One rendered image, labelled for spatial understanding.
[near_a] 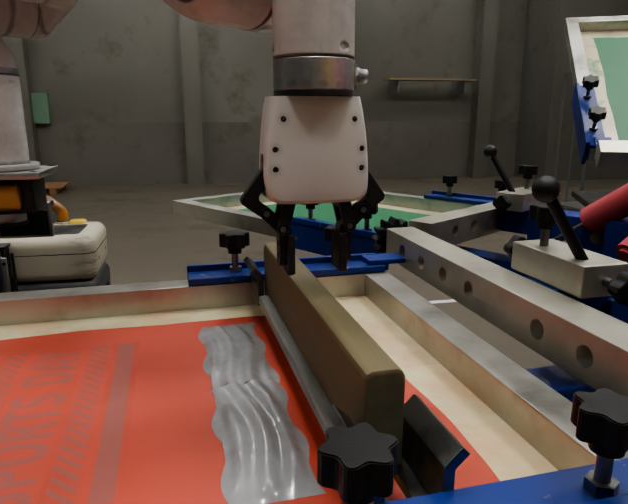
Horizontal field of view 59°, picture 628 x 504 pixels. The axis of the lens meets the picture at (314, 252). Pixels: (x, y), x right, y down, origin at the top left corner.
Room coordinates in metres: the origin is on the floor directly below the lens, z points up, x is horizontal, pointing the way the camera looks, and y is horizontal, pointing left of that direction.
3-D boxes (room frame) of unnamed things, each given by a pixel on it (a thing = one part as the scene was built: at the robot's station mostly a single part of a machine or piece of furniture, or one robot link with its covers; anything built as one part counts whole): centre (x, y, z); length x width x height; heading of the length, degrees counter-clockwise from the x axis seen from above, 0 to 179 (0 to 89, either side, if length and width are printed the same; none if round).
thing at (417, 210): (1.40, -0.18, 1.05); 1.08 x 0.61 x 0.23; 45
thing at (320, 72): (0.54, -0.01, 1.26); 0.09 x 0.07 x 0.03; 105
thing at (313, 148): (0.54, 0.00, 1.20); 0.10 x 0.08 x 0.11; 105
